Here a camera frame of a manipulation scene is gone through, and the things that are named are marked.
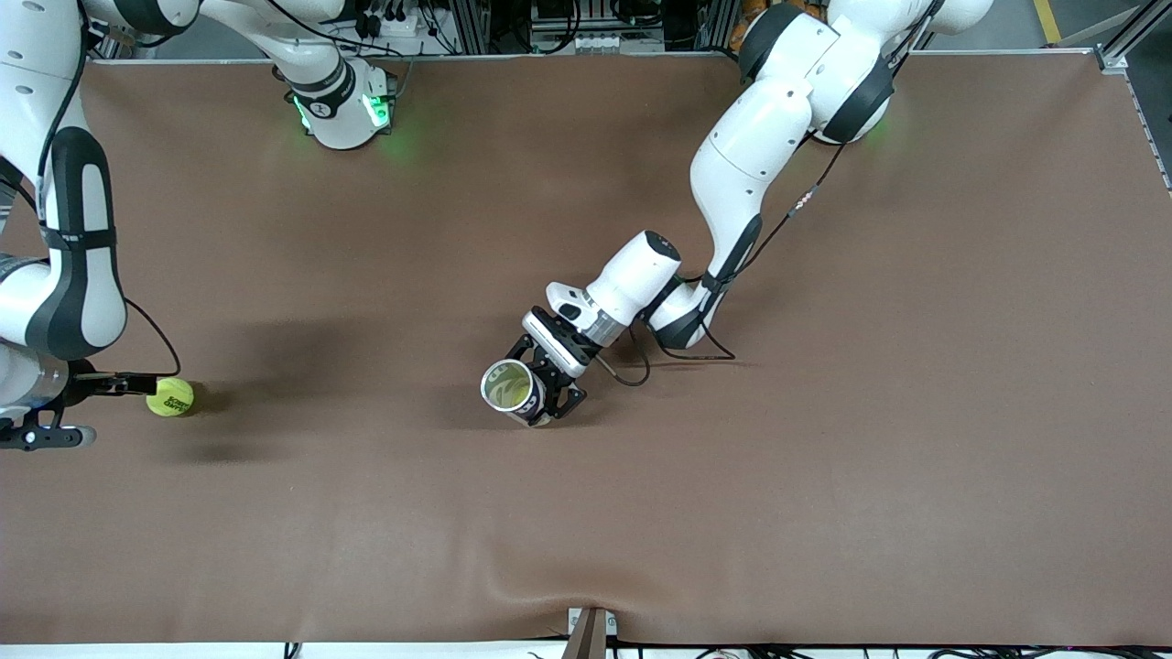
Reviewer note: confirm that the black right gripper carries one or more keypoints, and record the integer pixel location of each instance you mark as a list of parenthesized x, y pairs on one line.
[(90, 385)]

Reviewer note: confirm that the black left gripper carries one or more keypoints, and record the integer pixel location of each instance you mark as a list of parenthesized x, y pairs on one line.
[(556, 340)]

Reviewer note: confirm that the yellow tennis ball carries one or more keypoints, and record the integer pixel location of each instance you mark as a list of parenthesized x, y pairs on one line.
[(174, 399), (515, 389)]

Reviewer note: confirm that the clear tennis ball can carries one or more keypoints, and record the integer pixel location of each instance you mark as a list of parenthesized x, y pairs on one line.
[(529, 414)]

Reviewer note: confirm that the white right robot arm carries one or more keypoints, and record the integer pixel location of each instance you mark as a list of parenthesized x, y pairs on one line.
[(82, 275)]

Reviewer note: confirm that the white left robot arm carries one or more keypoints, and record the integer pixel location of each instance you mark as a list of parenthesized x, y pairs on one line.
[(751, 146)]

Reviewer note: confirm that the brown table mat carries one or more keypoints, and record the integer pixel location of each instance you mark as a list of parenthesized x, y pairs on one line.
[(586, 503)]

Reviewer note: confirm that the white power strip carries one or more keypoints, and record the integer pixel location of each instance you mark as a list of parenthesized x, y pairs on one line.
[(604, 43)]

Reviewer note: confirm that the power strip with black plugs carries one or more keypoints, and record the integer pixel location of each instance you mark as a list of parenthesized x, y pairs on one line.
[(394, 26)]

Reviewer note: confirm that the orange snack bags pile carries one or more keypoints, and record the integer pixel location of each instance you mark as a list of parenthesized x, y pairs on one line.
[(746, 11)]

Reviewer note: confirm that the metal mounting post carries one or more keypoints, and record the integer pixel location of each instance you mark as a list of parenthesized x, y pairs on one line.
[(591, 636)]

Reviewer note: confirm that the aluminium rack frame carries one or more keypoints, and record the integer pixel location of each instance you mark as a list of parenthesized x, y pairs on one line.
[(476, 27)]

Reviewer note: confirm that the aluminium frame profile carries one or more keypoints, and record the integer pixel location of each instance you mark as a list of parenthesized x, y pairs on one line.
[(1140, 32)]

